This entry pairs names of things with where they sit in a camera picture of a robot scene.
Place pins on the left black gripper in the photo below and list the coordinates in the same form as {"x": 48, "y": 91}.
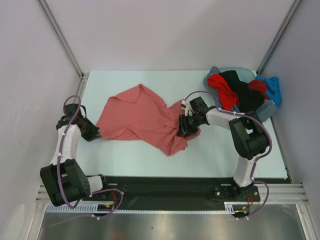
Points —
{"x": 94, "y": 134}

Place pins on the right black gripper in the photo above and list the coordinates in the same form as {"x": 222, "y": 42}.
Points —
{"x": 184, "y": 129}

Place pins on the pink t shirt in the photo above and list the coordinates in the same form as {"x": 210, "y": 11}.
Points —
{"x": 140, "y": 114}

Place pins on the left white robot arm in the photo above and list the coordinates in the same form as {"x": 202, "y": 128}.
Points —
{"x": 64, "y": 180}

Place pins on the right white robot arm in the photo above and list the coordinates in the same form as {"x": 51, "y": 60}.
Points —
{"x": 251, "y": 139}

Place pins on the bright red t shirt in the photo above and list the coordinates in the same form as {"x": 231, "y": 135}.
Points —
{"x": 227, "y": 97}

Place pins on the black t shirt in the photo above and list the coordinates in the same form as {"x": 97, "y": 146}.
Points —
{"x": 248, "y": 100}

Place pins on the dark red t shirt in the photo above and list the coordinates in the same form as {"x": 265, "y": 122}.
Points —
{"x": 260, "y": 86}

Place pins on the grey blue t shirt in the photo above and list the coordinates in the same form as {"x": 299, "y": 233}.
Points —
{"x": 264, "y": 112}

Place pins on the left aluminium corner post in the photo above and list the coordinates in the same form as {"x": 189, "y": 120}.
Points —
{"x": 53, "y": 23}

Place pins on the aluminium corner post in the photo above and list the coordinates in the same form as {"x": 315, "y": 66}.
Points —
{"x": 294, "y": 7}
{"x": 53, "y": 23}

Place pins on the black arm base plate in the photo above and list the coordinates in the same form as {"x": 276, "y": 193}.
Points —
{"x": 174, "y": 193}

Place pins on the white slotted cable duct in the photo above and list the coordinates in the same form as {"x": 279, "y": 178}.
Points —
{"x": 104, "y": 208}

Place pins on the aluminium front frame rail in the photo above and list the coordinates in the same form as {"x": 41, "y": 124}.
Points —
{"x": 290, "y": 193}

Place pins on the right aluminium corner post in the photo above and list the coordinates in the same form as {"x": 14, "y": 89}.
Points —
{"x": 294, "y": 7}

